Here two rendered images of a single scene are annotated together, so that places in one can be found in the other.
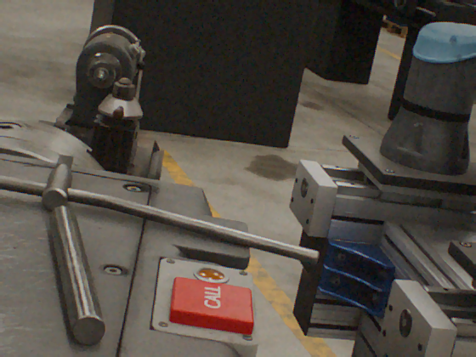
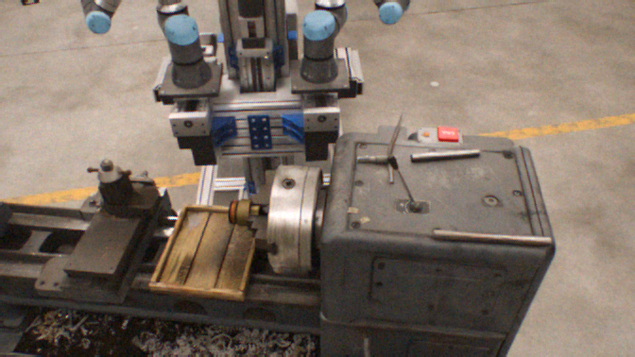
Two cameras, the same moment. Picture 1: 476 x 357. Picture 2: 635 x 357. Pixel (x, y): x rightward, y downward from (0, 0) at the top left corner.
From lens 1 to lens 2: 1.68 m
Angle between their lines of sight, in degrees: 70
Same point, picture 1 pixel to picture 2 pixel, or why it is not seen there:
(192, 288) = (445, 135)
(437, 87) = (197, 49)
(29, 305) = (463, 164)
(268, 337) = not seen: outside the picture
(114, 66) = not seen: outside the picture
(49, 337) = (477, 161)
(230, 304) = (450, 130)
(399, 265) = (237, 114)
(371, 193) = (204, 103)
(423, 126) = (199, 66)
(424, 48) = (185, 40)
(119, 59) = not seen: outside the picture
